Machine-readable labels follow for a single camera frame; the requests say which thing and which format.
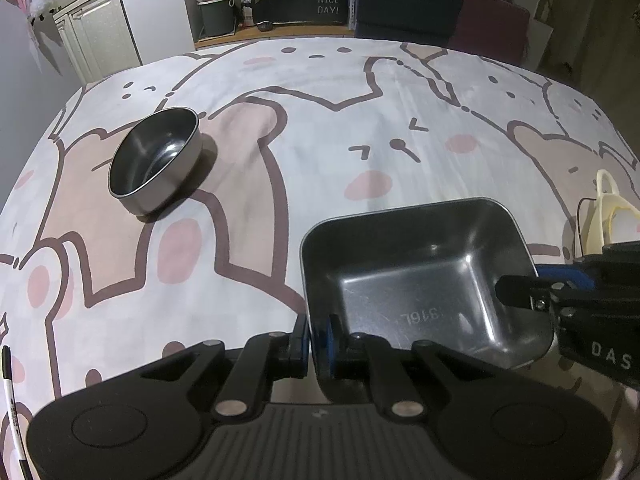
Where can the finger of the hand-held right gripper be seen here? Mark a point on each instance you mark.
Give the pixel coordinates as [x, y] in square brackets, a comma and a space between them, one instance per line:
[525, 292]
[567, 274]

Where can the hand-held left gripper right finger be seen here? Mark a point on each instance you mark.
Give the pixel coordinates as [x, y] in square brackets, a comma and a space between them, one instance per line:
[327, 347]

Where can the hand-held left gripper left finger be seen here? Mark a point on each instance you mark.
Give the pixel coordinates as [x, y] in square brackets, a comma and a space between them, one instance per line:
[301, 347]

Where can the large rectangular steel container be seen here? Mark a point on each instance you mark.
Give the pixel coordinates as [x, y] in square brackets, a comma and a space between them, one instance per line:
[425, 285]

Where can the bear print tablecloth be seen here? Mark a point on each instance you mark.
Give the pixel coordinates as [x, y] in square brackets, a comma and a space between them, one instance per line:
[350, 135]

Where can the round steel bowl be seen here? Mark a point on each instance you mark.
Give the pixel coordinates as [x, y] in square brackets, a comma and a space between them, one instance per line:
[155, 160]

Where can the maroon chair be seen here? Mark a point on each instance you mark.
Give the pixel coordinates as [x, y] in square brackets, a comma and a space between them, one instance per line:
[492, 30]

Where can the black capped marker pen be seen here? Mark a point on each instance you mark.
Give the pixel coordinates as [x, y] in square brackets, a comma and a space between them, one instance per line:
[10, 400]

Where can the low wooden cabinet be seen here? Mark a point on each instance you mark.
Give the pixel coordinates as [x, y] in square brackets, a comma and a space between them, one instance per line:
[300, 30]

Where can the small black object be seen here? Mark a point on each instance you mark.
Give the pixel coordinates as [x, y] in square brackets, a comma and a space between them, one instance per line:
[263, 26]

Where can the grey trash bin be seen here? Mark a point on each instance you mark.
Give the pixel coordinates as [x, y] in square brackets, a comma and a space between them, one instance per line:
[217, 15]

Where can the white kitchen base cabinet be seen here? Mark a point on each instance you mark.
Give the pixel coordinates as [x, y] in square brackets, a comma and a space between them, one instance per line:
[95, 35]

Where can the pink ribbon with white pompom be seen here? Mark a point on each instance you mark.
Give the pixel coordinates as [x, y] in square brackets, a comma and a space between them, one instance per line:
[40, 4]

